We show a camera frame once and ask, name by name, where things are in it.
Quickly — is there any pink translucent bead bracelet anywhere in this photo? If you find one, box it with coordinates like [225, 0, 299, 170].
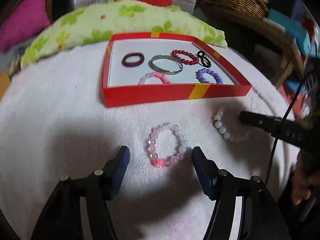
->
[146, 122, 189, 169]

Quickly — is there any white bead bracelet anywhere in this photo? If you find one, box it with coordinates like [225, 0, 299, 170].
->
[213, 108, 249, 144]

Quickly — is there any purple bead bracelet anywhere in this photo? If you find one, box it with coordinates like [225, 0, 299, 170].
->
[195, 68, 224, 85]

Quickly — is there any pink lilac small bead bracelet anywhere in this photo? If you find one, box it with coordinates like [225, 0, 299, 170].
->
[138, 71, 172, 86]

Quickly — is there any maroon hair band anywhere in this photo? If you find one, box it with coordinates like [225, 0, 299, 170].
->
[121, 53, 145, 68]

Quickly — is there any black hair tie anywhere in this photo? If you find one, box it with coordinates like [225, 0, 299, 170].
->
[196, 50, 212, 68]

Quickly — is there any silver bangle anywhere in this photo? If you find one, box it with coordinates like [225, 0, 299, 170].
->
[148, 54, 183, 75]

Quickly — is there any dark red bead bracelet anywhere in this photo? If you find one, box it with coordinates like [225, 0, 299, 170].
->
[171, 49, 200, 66]

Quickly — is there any person's right hand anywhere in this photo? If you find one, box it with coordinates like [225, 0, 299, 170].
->
[291, 151, 319, 205]

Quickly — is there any wooden shelf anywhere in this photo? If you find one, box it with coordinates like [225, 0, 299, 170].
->
[194, 3, 304, 88]

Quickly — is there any blue box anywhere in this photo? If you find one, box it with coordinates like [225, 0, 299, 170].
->
[267, 9, 311, 56]

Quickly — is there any red shallow box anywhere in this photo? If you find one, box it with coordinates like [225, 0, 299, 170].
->
[101, 33, 252, 107]

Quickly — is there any orange cardboard box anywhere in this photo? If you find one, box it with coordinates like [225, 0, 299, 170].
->
[0, 73, 11, 100]

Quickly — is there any grey blanket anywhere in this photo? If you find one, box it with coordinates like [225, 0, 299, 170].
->
[1, 39, 33, 74]

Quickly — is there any green floral pillow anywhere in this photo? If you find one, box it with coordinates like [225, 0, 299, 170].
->
[21, 0, 227, 68]

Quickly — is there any magenta pillow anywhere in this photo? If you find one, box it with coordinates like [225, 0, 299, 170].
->
[1, 0, 50, 52]

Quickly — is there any black cable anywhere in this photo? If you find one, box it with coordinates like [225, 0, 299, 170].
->
[265, 69, 318, 185]

